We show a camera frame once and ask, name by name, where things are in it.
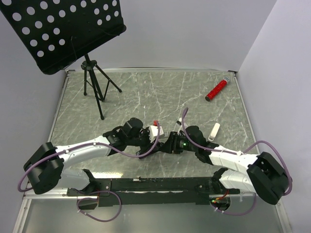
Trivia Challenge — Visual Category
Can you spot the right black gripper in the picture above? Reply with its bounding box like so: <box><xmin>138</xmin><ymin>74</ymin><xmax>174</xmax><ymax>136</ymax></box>
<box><xmin>158</xmin><ymin>131</ymin><xmax>198</xmax><ymax>154</ymax></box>

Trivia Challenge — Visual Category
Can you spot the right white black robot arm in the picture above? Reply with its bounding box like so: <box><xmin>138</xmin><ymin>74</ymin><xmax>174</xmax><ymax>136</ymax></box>
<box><xmin>161</xmin><ymin>126</ymin><xmax>289</xmax><ymax>205</ymax></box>

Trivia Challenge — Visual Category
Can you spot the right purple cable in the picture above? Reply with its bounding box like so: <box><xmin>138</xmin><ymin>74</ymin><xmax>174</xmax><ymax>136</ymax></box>
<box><xmin>181</xmin><ymin>108</ymin><xmax>294</xmax><ymax>216</ymax></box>

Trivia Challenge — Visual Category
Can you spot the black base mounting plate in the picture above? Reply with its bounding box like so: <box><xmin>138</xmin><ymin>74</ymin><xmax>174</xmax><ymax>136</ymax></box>
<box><xmin>67</xmin><ymin>177</ymin><xmax>240</xmax><ymax>207</ymax></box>

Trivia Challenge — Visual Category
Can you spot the black perforated music stand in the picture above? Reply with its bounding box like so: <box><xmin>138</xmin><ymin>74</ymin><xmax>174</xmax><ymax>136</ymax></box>
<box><xmin>0</xmin><ymin>0</ymin><xmax>127</xmax><ymax>120</ymax></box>

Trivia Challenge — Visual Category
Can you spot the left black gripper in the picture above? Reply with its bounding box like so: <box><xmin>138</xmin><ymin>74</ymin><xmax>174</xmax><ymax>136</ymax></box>
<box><xmin>127</xmin><ymin>126</ymin><xmax>159</xmax><ymax>153</ymax></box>

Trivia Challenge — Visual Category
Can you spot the red glitter tube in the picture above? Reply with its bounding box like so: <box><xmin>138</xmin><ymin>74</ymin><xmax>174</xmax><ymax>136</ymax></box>
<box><xmin>205</xmin><ymin>77</ymin><xmax>230</xmax><ymax>101</ymax></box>

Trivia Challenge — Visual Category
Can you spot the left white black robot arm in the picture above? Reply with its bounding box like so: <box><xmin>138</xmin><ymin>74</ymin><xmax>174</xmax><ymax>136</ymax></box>
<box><xmin>18</xmin><ymin>117</ymin><xmax>164</xmax><ymax>195</ymax></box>

